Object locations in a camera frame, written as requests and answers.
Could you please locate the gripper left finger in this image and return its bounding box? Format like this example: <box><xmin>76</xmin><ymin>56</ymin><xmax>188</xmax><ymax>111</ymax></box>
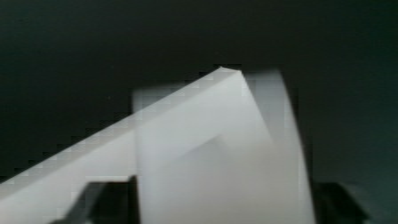
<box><xmin>50</xmin><ymin>176</ymin><xmax>140</xmax><ymax>224</ymax></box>

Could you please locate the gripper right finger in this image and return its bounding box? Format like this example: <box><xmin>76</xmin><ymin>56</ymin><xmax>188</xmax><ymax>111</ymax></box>
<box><xmin>311</xmin><ymin>182</ymin><xmax>370</xmax><ymax>224</ymax></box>

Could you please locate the white stool leg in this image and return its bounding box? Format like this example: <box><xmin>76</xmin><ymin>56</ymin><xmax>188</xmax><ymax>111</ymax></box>
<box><xmin>133</xmin><ymin>68</ymin><xmax>316</xmax><ymax>224</ymax></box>

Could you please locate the white U-shaped fence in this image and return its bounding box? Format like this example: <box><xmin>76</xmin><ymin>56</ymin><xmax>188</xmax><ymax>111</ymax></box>
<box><xmin>0</xmin><ymin>68</ymin><xmax>243</xmax><ymax>224</ymax></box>

